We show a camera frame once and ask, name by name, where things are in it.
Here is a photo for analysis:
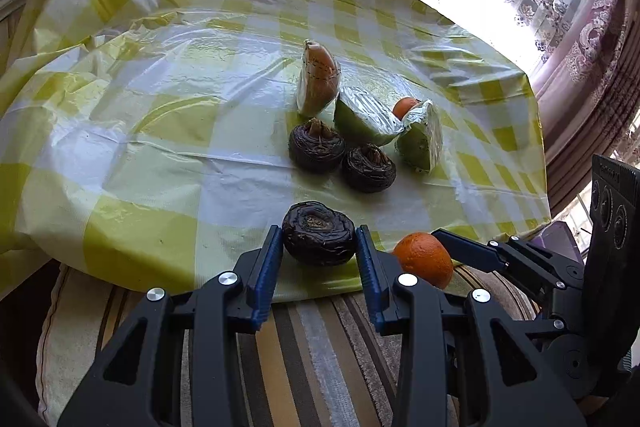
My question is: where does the orange melon wedge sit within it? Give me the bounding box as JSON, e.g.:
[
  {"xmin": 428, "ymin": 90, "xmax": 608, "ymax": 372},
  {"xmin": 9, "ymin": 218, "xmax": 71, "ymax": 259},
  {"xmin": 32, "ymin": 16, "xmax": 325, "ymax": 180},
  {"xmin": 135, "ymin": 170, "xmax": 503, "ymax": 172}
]
[{"xmin": 295, "ymin": 39, "xmax": 342, "ymax": 118}]

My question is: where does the small orange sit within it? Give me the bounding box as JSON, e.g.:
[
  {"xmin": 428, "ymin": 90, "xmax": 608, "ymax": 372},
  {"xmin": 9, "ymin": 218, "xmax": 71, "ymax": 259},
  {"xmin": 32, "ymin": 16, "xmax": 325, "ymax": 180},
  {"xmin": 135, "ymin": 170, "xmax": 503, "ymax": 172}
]
[{"xmin": 392, "ymin": 97, "xmax": 421, "ymax": 120}]

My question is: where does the large orange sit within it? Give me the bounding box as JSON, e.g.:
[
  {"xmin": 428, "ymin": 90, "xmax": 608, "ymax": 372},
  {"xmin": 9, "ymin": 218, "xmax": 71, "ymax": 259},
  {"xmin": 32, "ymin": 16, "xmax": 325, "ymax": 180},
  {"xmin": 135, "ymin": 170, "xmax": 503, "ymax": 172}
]
[{"xmin": 392, "ymin": 232, "xmax": 454, "ymax": 290}]

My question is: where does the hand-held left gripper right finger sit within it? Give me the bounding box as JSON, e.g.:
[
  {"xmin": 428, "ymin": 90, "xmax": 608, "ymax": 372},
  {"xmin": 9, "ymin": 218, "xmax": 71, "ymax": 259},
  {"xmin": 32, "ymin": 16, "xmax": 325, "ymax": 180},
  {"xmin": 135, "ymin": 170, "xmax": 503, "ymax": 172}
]
[{"xmin": 354, "ymin": 224, "xmax": 586, "ymax": 427}]

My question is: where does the green melon wedge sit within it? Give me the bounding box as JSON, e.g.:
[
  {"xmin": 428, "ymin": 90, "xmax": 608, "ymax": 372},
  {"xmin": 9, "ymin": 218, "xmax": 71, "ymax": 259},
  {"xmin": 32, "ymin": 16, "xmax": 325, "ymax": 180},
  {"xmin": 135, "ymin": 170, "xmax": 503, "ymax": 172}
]
[
  {"xmin": 333, "ymin": 87, "xmax": 406, "ymax": 146},
  {"xmin": 395, "ymin": 99, "xmax": 444, "ymax": 172}
]

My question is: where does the dark brown water chestnut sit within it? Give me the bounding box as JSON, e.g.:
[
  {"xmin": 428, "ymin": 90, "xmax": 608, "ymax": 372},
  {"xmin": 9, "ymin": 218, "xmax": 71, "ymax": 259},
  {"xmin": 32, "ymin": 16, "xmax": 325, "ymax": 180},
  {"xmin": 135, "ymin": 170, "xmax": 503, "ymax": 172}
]
[
  {"xmin": 281, "ymin": 201, "xmax": 358, "ymax": 267},
  {"xmin": 341, "ymin": 143, "xmax": 397, "ymax": 194},
  {"xmin": 288, "ymin": 118, "xmax": 347, "ymax": 174}
]

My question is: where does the striped cushion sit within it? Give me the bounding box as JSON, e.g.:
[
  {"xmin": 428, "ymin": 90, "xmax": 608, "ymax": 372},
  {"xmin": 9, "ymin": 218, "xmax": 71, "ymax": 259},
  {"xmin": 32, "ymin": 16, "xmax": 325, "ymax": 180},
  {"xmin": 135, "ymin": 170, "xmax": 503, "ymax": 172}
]
[{"xmin": 37, "ymin": 264, "xmax": 541, "ymax": 427}]

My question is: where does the pink patterned curtain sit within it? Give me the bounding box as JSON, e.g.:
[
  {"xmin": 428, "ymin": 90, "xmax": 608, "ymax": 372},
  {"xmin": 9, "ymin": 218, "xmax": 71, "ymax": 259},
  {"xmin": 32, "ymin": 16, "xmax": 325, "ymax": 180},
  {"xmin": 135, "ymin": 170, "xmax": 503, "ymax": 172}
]
[{"xmin": 527, "ymin": 0, "xmax": 640, "ymax": 218}]

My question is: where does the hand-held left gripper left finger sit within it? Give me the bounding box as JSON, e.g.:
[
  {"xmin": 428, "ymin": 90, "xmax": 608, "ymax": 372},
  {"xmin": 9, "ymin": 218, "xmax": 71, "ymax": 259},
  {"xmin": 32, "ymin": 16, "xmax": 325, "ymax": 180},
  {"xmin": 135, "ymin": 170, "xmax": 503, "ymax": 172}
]
[{"xmin": 57, "ymin": 224, "xmax": 285, "ymax": 427}]

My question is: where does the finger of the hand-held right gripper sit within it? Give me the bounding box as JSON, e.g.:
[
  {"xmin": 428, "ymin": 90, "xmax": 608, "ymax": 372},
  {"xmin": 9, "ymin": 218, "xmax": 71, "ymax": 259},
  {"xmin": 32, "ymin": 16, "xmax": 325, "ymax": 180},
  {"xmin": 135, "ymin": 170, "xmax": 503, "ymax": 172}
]
[{"xmin": 431, "ymin": 228, "xmax": 586, "ymax": 303}]

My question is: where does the yellow checked plastic tablecloth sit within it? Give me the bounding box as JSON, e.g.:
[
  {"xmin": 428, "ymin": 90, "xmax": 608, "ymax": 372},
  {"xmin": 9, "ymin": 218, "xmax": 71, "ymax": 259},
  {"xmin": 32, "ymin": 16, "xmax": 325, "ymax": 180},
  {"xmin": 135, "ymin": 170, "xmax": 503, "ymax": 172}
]
[{"xmin": 0, "ymin": 0, "xmax": 553, "ymax": 303}]

